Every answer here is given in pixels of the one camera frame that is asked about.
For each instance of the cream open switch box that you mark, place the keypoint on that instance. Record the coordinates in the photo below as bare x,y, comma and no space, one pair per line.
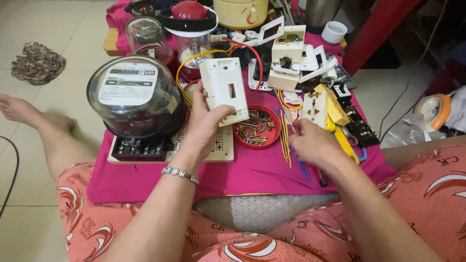
287,58

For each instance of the black terminal block strip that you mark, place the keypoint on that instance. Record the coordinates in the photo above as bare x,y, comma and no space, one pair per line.
358,125

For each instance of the patterned crumpled cloth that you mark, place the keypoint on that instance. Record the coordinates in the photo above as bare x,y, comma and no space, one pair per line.
37,63

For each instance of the person's right hand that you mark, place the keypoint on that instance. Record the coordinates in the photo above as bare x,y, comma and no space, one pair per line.
313,143

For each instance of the cream rice cooker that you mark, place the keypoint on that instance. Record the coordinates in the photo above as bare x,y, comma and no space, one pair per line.
241,12

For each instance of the clear glass meter dome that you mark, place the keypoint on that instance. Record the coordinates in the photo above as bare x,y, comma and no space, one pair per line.
148,38

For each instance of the person's left leg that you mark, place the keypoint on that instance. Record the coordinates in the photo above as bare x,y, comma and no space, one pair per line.
40,127

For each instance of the black circuit breaker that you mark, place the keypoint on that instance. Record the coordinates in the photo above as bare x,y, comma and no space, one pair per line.
341,92

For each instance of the grey calculator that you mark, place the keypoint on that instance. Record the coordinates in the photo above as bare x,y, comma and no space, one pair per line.
342,72

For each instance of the white switch box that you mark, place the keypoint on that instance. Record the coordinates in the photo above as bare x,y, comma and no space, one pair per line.
224,90

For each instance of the red blender base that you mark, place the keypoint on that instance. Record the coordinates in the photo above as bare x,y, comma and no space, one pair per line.
190,36

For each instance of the orange and white appliance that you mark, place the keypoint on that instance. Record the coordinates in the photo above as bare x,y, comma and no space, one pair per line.
435,111

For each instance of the white ceramic cup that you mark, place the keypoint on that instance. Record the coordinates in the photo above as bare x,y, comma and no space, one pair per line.
334,32

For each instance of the person's left hand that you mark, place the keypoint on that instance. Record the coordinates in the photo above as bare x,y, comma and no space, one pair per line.
204,125

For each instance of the glass-domed electricity meter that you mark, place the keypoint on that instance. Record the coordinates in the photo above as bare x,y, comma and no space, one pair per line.
136,100

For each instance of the white switch face plate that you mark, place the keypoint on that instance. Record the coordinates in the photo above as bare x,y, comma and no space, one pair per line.
316,65

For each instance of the cream multi-socket outlet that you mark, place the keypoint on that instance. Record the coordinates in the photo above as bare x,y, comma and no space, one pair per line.
316,107

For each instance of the person's right fingers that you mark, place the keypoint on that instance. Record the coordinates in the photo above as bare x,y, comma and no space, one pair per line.
297,136

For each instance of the stainless steel kettle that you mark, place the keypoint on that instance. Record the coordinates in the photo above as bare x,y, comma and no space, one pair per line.
320,12

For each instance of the white plug connector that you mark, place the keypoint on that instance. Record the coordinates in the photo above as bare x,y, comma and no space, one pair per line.
238,37

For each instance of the screwdriver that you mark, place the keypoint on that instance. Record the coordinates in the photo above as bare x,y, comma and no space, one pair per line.
289,122

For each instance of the magenta table cloth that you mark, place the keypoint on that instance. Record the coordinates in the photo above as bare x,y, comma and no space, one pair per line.
251,171

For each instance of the perforated cream mounting board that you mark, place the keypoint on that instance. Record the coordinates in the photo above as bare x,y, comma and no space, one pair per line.
213,145

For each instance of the person's floral orange trousers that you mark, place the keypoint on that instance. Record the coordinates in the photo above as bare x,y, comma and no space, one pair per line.
327,225

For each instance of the red bowl of screws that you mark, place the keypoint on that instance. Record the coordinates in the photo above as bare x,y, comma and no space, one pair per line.
257,127

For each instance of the clear plastic bag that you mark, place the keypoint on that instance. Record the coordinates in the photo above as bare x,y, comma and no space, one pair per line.
411,131

